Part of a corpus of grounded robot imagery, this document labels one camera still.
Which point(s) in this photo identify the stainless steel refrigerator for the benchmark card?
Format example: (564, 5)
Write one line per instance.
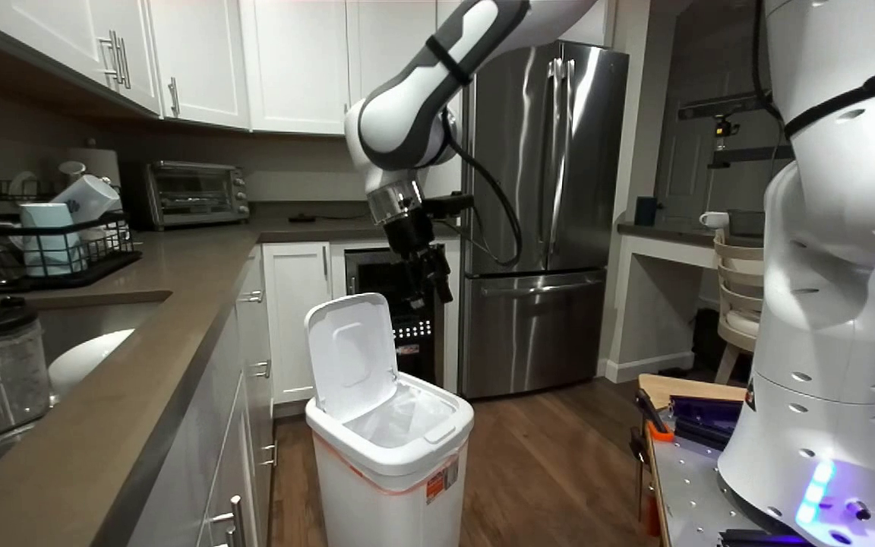
(546, 123)

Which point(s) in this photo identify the black wine cooler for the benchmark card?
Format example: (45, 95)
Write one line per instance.
(413, 319)

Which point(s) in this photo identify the wooden board on table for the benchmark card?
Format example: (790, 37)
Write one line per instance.
(659, 390)

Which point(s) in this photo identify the silver toaster oven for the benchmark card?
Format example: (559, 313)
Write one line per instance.
(195, 193)

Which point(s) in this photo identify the white lower cabinet door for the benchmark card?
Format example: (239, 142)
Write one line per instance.
(295, 281)

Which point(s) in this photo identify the white trash bin body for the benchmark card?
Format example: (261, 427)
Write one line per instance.
(393, 474)

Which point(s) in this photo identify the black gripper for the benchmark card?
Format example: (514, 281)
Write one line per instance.
(408, 219)

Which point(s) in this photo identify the white bin lid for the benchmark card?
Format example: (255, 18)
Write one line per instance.
(351, 354)

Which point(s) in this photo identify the white upper cabinets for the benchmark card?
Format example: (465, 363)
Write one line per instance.
(247, 65)

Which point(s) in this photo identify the white plate in sink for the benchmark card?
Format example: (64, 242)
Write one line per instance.
(81, 358)

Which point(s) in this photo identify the black dish rack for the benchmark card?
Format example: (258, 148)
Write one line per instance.
(97, 219)

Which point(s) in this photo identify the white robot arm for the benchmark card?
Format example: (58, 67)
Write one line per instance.
(802, 448)

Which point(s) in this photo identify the white wooden chair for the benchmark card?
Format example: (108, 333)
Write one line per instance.
(739, 287)

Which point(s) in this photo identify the light blue cup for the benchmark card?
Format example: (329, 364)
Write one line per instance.
(52, 248)

